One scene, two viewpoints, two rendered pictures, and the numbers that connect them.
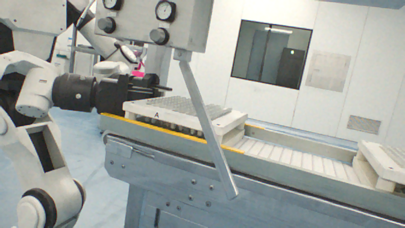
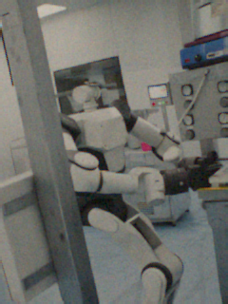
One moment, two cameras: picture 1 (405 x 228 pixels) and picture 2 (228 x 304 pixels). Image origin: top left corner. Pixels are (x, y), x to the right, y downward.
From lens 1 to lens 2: 0.89 m
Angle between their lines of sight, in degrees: 18
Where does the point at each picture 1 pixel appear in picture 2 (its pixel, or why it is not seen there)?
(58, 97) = (169, 188)
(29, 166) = (141, 249)
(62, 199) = (171, 265)
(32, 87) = (153, 186)
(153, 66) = (207, 144)
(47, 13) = (117, 131)
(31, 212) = (155, 277)
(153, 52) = not seen: hidden behind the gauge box
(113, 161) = (214, 218)
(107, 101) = (198, 180)
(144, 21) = (212, 126)
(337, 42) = not seen: outside the picture
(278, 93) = not seen: outside the picture
